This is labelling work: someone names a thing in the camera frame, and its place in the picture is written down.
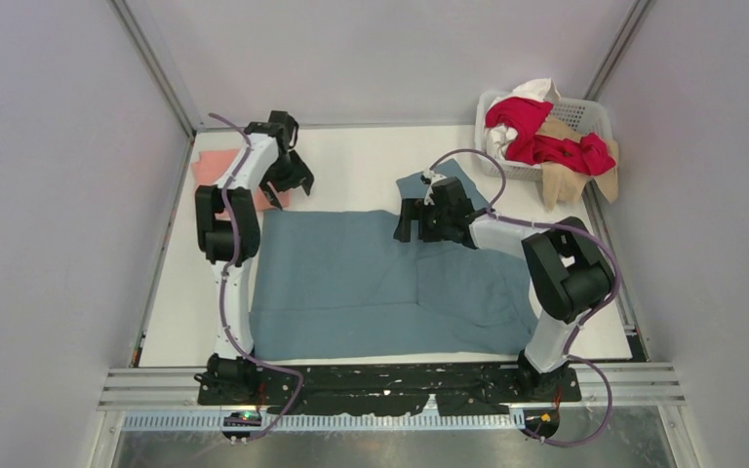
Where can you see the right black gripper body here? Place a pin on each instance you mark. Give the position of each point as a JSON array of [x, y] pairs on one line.
[[435, 223]]

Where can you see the white t-shirt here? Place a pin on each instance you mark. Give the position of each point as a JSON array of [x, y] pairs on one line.
[[512, 121]]

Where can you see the white laundry basket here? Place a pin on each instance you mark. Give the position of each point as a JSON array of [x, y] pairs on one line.
[[583, 116]]

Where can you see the blue-grey t-shirt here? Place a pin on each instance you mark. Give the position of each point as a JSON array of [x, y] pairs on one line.
[[336, 285]]

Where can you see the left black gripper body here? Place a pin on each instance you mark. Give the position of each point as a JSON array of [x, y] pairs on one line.
[[282, 175]]

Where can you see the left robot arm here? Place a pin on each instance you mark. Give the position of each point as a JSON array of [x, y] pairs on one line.
[[228, 235]]

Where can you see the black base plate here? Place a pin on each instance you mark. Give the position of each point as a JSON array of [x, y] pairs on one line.
[[381, 390]]

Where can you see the red t-shirt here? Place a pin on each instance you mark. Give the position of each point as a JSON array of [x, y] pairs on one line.
[[590, 156]]

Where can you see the folded pink t-shirt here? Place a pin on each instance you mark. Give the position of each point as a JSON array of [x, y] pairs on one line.
[[212, 165]]

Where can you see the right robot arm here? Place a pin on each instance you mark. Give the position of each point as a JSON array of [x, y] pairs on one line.
[[570, 270]]

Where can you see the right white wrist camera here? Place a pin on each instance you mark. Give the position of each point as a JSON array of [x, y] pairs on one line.
[[429, 179]]

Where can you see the beige t-shirt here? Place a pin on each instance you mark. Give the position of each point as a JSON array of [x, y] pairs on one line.
[[561, 184]]

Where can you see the white slotted cable duct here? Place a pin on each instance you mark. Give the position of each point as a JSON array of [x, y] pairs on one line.
[[253, 421]]

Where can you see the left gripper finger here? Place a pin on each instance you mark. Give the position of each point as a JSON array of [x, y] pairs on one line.
[[269, 198], [301, 175]]

